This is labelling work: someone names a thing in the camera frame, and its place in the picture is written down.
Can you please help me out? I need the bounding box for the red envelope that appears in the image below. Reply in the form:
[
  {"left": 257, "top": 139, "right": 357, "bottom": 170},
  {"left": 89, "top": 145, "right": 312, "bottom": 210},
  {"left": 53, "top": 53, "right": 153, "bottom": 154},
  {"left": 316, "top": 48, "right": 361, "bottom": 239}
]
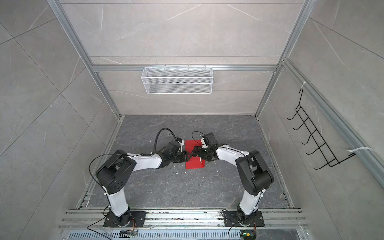
[{"left": 184, "top": 139, "right": 207, "bottom": 170}]

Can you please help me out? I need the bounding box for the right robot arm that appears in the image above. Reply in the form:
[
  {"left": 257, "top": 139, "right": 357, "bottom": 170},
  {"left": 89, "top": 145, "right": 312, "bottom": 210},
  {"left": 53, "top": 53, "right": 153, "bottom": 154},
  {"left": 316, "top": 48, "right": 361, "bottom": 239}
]
[{"left": 192, "top": 145, "right": 274, "bottom": 227}]

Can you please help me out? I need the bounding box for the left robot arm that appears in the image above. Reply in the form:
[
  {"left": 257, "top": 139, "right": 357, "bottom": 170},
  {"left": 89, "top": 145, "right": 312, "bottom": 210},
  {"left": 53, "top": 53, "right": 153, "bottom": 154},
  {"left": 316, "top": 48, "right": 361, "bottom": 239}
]
[{"left": 96, "top": 141, "right": 192, "bottom": 228}]

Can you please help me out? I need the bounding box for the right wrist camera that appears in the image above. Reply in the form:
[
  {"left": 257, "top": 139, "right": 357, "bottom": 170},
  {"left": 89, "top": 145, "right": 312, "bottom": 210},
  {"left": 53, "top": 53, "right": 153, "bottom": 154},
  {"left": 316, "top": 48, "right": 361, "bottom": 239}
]
[{"left": 201, "top": 133, "right": 219, "bottom": 148}]

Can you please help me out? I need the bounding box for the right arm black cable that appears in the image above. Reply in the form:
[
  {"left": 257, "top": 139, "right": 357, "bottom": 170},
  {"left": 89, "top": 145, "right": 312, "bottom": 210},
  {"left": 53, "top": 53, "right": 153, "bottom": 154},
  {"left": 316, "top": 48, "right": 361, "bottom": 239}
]
[{"left": 191, "top": 130, "right": 206, "bottom": 144}]

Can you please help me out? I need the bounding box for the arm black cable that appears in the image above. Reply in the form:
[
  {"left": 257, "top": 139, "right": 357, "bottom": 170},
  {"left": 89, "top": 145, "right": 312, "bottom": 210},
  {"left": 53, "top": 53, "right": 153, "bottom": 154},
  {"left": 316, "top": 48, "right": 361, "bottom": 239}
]
[
  {"left": 191, "top": 130, "right": 206, "bottom": 144},
  {"left": 153, "top": 127, "right": 178, "bottom": 154}
]

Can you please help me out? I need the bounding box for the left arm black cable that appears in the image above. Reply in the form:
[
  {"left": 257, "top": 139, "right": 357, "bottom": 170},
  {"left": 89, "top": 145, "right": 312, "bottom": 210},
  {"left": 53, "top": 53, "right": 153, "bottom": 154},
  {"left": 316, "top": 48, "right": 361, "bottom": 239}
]
[{"left": 153, "top": 127, "right": 178, "bottom": 154}]

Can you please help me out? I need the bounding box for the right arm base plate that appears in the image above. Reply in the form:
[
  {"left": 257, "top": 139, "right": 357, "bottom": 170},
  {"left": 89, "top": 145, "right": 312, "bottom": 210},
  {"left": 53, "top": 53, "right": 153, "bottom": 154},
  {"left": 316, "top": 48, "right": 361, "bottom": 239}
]
[{"left": 221, "top": 210, "right": 265, "bottom": 227}]

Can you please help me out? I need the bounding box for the white wire mesh basket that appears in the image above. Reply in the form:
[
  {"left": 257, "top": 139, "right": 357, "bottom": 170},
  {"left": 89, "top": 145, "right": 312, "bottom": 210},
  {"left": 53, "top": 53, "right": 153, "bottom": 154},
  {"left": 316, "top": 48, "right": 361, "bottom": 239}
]
[{"left": 141, "top": 67, "right": 214, "bottom": 95}]

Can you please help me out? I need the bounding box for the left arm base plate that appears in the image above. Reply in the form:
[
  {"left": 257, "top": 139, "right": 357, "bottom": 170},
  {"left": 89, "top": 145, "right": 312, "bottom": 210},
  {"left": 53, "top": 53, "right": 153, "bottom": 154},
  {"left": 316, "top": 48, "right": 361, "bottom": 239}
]
[{"left": 103, "top": 211, "right": 147, "bottom": 228}]

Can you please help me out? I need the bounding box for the black wire hook rack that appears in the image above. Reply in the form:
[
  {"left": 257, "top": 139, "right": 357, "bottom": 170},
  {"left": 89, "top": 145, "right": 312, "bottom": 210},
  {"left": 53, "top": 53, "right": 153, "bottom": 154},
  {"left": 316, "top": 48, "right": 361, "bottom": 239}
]
[{"left": 287, "top": 89, "right": 356, "bottom": 170}]

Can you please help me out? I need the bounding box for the grey slotted cable duct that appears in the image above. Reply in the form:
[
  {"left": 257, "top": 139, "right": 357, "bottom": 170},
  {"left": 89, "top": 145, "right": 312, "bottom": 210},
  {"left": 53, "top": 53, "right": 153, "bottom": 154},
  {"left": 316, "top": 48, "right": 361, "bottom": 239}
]
[{"left": 67, "top": 230, "right": 242, "bottom": 240}]

